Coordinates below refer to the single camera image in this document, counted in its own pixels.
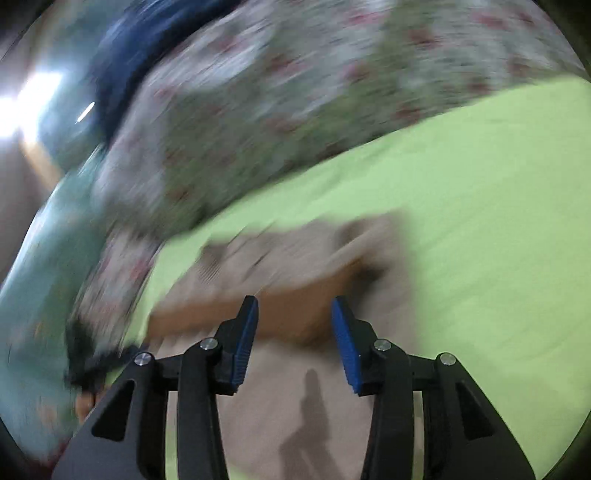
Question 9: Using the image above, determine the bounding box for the teal floral bed sheet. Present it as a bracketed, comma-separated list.
[1, 150, 107, 464]

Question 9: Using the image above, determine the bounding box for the person's left hand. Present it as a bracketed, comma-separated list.
[75, 388, 107, 425]

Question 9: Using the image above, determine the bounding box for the dark blue cloth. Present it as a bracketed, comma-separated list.
[90, 0, 239, 144]

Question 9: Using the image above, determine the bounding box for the small-flower print quilt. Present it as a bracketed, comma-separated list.
[91, 0, 590, 236]

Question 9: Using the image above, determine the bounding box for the large-flower ruffled pillow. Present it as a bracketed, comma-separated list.
[68, 228, 160, 354]

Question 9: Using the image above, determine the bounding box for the green bed blanket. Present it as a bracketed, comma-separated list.
[126, 76, 590, 477]

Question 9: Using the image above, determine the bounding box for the beige knit sweater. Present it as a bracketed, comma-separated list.
[147, 212, 415, 479]

